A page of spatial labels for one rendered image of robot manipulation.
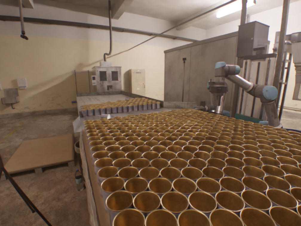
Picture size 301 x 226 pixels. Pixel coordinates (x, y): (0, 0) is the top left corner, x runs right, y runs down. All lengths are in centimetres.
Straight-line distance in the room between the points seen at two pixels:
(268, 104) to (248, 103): 58
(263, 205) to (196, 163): 24
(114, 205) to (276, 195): 45
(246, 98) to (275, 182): 157
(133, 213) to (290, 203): 41
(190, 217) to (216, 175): 21
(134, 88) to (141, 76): 72
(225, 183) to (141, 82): 768
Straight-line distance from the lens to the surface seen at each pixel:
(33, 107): 802
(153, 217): 40
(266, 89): 147
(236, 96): 319
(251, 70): 209
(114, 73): 645
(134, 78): 789
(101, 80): 634
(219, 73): 121
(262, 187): 57
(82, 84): 773
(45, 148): 368
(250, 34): 290
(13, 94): 811
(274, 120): 163
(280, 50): 293
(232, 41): 335
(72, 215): 215
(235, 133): 97
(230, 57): 330
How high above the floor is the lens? 151
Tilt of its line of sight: 14 degrees down
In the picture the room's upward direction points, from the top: straight up
